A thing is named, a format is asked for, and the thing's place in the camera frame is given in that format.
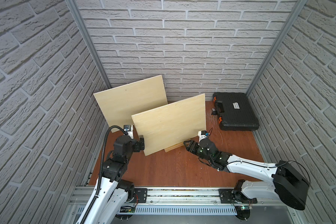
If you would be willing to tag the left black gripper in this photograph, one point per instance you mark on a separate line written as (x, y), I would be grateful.
(141, 144)

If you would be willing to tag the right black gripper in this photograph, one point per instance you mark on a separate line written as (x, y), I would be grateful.
(192, 143)

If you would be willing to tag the wooden easel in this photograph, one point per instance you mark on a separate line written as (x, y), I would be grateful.
(174, 147)

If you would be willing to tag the plywood board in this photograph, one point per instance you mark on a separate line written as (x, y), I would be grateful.
(171, 124)
(120, 103)

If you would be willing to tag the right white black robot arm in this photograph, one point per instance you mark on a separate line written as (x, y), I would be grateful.
(277, 181)

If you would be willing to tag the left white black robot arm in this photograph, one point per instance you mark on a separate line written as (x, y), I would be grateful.
(112, 179)

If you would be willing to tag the small black orange tool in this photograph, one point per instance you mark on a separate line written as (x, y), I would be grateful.
(213, 111)

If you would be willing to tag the black plastic tool case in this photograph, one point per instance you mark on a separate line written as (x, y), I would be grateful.
(234, 112)

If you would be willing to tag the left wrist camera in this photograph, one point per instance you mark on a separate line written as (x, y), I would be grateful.
(129, 130)

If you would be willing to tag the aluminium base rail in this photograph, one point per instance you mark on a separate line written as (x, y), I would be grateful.
(180, 201)

